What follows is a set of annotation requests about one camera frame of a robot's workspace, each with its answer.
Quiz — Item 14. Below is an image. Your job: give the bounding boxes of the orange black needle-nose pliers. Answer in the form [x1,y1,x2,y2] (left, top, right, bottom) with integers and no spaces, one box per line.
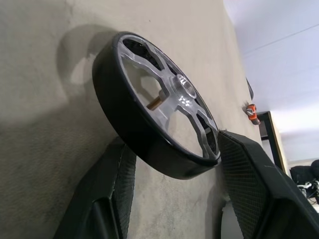
[241,101,261,125]

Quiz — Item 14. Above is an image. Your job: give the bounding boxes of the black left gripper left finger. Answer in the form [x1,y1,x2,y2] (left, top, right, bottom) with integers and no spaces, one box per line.
[53,135,137,239]

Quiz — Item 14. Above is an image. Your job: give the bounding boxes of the black bulky object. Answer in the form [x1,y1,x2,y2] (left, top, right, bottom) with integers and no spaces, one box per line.
[290,159,319,205]

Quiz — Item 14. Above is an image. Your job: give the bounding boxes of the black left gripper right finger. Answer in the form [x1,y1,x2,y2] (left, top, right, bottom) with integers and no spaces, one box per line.
[218,130,319,239]

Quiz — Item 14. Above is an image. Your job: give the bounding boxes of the brown wooden furniture frame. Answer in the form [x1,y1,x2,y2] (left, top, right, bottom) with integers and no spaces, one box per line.
[258,111,288,170]

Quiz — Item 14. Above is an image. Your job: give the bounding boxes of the spoked rotor with black rim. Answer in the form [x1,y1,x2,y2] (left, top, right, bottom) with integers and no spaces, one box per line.
[91,31,222,181]

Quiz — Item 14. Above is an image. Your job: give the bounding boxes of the black folding chair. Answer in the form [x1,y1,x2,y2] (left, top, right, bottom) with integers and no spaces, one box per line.
[245,77,254,100]

